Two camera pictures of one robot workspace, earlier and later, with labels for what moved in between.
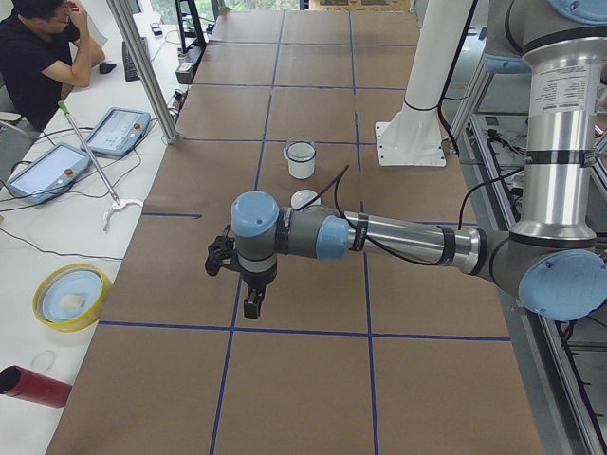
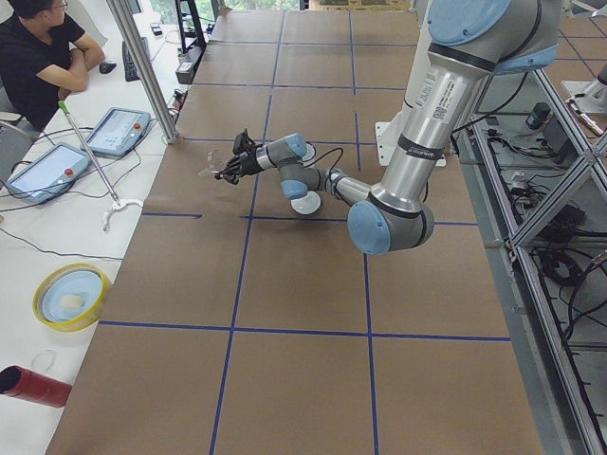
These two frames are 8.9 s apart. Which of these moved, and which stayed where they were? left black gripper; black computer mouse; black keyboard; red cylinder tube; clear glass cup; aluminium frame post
Moved: left black gripper; clear glass cup
Stayed: black computer mouse; black keyboard; red cylinder tube; aluminium frame post
